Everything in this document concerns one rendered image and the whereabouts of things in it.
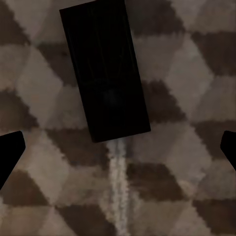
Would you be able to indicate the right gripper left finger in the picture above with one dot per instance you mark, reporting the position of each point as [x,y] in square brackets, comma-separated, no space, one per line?
[12,146]

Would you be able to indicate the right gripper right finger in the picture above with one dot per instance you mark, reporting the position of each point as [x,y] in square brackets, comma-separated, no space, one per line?
[228,146]

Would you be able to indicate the mousetrap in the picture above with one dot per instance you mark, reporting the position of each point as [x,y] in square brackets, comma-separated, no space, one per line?
[102,52]

